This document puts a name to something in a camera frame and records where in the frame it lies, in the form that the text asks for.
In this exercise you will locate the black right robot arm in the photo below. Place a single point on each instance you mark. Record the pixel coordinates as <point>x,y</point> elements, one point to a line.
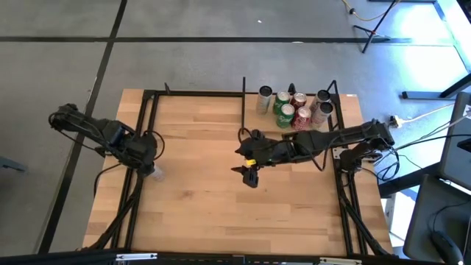
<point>349,134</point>

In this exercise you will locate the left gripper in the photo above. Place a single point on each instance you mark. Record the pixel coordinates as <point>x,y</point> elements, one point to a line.
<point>141,151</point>

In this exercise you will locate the grey chair leg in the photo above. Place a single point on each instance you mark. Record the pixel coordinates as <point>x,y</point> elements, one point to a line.
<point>11,164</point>

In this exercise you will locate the black computer mouse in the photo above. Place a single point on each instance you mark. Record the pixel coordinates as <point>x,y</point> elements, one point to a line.
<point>447,248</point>

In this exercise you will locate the black tripod stand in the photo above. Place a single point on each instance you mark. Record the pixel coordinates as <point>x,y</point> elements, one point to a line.
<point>374,32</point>

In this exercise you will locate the white power strip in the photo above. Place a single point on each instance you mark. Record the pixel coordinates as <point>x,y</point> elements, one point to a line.
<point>395,120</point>

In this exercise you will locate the dark grey computer case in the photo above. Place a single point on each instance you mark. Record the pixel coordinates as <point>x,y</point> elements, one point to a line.
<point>456,147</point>

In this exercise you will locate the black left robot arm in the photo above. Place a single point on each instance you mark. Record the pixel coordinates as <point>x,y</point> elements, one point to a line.
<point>84,123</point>

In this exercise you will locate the silver mounting plate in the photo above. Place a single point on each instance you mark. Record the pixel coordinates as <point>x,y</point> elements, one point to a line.
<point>337,152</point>

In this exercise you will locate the green Sprite can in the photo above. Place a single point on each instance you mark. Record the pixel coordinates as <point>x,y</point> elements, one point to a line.
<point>280,105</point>
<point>285,119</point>

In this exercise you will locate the black crossbar with silver brackets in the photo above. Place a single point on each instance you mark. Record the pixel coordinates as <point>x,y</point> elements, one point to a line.
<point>73,257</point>

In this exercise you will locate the black desk foot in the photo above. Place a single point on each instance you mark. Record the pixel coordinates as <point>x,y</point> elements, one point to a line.
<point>419,95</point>

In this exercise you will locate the grey side table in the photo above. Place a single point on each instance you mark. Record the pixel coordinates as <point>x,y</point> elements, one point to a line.
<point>427,221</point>

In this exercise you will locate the black table leg bar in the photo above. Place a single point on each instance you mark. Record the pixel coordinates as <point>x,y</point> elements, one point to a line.
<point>404,180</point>

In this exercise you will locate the red Coca-Cola can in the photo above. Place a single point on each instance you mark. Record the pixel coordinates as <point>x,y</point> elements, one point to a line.
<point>299,98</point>
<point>301,121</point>

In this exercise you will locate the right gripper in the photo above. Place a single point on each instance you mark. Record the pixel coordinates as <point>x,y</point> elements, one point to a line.
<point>272,152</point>

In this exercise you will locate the black aluminium table frame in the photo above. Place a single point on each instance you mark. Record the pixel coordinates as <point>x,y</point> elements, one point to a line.
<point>198,93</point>

